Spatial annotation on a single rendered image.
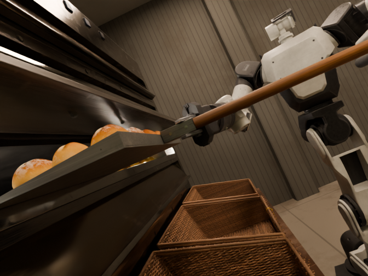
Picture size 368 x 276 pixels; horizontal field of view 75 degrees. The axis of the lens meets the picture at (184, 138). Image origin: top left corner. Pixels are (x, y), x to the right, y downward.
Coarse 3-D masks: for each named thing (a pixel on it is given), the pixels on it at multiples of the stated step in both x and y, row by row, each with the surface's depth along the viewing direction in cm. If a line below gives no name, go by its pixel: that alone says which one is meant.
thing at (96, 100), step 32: (0, 64) 40; (0, 96) 46; (32, 96) 52; (64, 96) 60; (96, 96) 70; (0, 128) 55; (32, 128) 64; (64, 128) 76; (96, 128) 94; (128, 128) 122; (160, 128) 174
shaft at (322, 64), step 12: (348, 48) 55; (360, 48) 54; (324, 60) 56; (336, 60) 55; (348, 60) 55; (300, 72) 56; (312, 72) 56; (324, 72) 56; (276, 84) 57; (288, 84) 57; (252, 96) 58; (264, 96) 58; (216, 108) 59; (228, 108) 58; (240, 108) 59; (204, 120) 59
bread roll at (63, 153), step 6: (72, 144) 41; (78, 144) 42; (60, 150) 39; (66, 150) 39; (72, 150) 40; (78, 150) 40; (54, 156) 39; (60, 156) 39; (66, 156) 39; (54, 162) 39; (60, 162) 38
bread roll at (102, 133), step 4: (108, 124) 41; (112, 124) 42; (100, 128) 40; (104, 128) 39; (108, 128) 39; (112, 128) 40; (116, 128) 40; (120, 128) 41; (96, 132) 39; (100, 132) 38; (104, 132) 38; (108, 132) 38; (112, 132) 39; (96, 136) 38; (100, 136) 38; (104, 136) 38; (92, 140) 38; (96, 140) 37; (92, 144) 38
